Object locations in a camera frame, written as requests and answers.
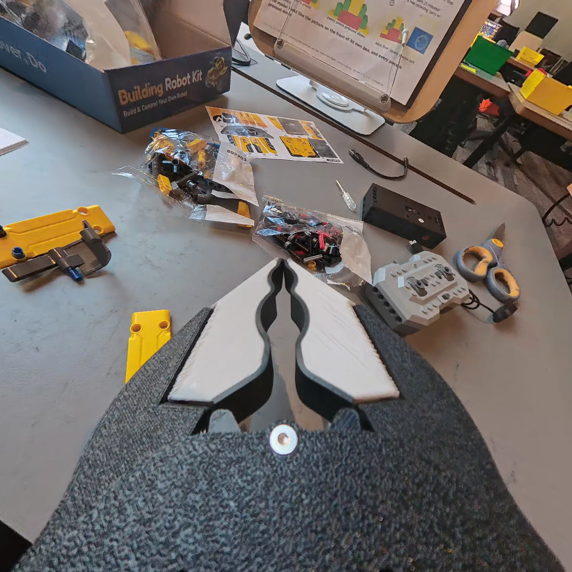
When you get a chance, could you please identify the black hub cable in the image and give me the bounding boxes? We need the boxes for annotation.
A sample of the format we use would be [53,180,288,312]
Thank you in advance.
[461,294,520,325]

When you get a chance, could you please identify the yellow box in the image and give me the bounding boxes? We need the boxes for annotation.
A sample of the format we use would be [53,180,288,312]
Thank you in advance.
[515,45,546,69]
[518,68,572,117]

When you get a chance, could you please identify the white instruction booklet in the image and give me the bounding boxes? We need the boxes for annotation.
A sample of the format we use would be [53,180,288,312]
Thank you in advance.
[0,126,29,158]

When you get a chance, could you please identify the large clear bag yellow parts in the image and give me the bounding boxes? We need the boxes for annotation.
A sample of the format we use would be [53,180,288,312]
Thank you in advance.
[0,0,162,69]

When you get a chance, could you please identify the grey control hub block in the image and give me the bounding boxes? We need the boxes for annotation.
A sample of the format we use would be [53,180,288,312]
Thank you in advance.
[363,249,472,338]

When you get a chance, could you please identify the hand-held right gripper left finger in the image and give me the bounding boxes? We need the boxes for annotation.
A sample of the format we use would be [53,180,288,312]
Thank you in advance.
[167,258,283,405]

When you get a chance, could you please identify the black USB cable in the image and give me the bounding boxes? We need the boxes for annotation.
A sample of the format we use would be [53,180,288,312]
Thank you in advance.
[348,148,410,181]

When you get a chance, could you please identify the small clear-handled screwdriver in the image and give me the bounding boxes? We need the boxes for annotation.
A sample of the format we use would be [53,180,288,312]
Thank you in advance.
[334,179,358,212]

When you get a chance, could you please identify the bag of red black parts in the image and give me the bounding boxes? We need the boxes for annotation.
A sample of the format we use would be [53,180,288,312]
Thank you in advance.
[251,192,374,287]

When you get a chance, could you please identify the yellow beam panel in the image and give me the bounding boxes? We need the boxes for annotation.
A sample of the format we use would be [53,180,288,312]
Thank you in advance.
[124,308,172,386]
[0,204,117,271]

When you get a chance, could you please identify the white stand base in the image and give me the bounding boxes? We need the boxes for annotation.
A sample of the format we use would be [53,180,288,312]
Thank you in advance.
[275,74,387,136]

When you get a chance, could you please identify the green box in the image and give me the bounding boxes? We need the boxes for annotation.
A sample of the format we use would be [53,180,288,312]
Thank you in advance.
[463,34,515,77]

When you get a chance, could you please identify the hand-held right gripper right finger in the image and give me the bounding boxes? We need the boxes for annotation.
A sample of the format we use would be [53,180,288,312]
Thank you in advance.
[284,259,400,405]

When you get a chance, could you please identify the blue cardboard kit box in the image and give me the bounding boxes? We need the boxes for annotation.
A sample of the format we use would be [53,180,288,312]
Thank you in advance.
[0,0,234,135]

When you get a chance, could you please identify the small black box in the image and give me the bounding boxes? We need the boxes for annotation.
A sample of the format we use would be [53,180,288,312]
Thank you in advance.
[360,182,448,251]

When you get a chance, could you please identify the grey desk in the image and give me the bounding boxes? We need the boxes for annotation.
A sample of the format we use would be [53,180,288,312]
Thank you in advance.
[0,20,572,543]

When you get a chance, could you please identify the bag of yellow blue parts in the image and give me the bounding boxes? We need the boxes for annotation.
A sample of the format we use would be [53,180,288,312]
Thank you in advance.
[113,126,261,229]

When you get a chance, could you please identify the yellow grey sticker sheet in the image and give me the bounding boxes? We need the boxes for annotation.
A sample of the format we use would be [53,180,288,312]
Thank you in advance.
[205,105,345,165]

